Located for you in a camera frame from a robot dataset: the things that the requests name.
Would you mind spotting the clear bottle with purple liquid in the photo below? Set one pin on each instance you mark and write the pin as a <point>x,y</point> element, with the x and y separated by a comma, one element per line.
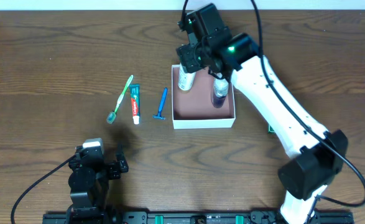
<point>220,91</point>

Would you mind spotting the blue disposable razor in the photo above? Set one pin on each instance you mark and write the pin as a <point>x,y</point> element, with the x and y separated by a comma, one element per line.
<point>161,105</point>

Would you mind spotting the white box with pink interior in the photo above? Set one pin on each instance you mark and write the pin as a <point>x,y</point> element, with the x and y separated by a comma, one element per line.
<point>193,109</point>

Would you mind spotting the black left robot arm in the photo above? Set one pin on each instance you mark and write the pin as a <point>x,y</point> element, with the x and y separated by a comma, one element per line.
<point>89,184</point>

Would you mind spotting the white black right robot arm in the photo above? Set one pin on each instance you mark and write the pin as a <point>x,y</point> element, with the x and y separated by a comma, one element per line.
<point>316,155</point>

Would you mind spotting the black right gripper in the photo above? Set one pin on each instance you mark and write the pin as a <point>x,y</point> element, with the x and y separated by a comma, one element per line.
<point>188,58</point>

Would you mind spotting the white cream tube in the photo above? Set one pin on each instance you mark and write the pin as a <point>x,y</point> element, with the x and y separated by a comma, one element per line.
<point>185,79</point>

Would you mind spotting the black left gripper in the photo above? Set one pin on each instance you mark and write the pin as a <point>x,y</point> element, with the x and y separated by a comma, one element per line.
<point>108,170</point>

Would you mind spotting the black mounting rail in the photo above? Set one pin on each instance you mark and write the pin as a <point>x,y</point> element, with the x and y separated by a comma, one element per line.
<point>253,217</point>

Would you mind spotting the red green toothpaste tube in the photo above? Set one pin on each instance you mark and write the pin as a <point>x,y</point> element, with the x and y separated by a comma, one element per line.
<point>134,93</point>

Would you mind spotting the green toothbrush with clear cap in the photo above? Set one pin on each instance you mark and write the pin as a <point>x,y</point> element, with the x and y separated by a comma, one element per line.
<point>112,115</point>

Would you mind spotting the green soap box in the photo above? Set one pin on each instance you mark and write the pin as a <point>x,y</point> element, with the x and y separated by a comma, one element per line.
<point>270,130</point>

